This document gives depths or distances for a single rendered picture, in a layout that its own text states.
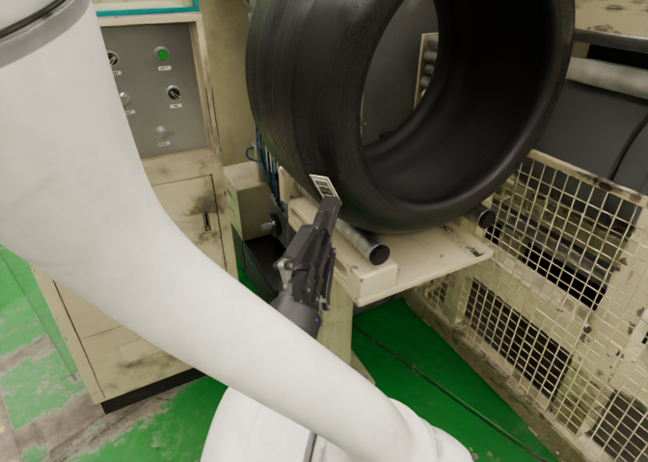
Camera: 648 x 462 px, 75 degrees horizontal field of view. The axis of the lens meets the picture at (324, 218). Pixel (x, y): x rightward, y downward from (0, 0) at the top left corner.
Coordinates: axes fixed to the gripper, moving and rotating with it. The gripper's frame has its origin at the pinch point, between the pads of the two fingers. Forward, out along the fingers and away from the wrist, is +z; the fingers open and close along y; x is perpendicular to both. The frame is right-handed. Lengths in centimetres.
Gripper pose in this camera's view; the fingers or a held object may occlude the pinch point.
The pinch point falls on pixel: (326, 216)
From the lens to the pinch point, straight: 67.2
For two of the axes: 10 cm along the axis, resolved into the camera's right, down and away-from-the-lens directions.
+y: 4.4, 6.1, 6.5
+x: 8.6, -0.8, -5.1
